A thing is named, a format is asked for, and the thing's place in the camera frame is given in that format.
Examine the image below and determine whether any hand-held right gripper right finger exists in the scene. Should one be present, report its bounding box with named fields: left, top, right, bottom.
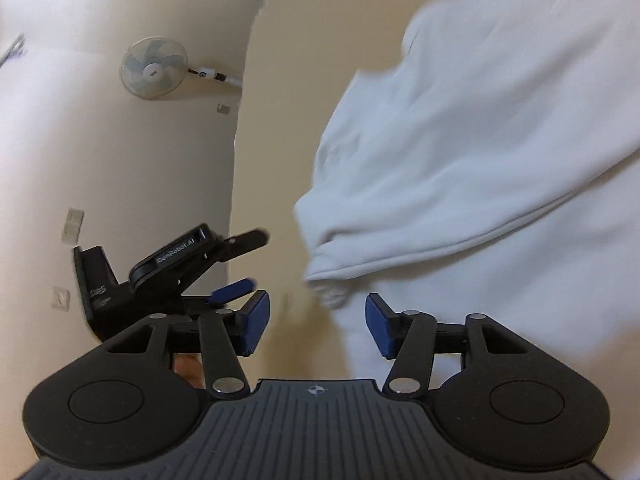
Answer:
left=365, top=293, right=537, bottom=402

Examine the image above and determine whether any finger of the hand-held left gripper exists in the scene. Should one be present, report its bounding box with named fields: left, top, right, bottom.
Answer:
left=219, top=228, right=271, bottom=263
left=207, top=277, right=258, bottom=308

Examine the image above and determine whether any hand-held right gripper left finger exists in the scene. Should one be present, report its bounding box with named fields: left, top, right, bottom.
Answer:
left=102, top=290, right=272, bottom=401

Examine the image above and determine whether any white sweatshirt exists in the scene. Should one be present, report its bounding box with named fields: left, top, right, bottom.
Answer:
left=292, top=0, right=640, bottom=480

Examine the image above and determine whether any white standing fan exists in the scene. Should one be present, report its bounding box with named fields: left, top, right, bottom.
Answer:
left=119, top=36, right=242, bottom=101

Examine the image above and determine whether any double wall socket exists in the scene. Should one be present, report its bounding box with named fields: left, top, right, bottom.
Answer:
left=64, top=207, right=86, bottom=247

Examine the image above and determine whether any grey wall fixture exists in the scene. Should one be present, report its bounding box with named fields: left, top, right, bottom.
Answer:
left=0, top=33, right=27, bottom=69

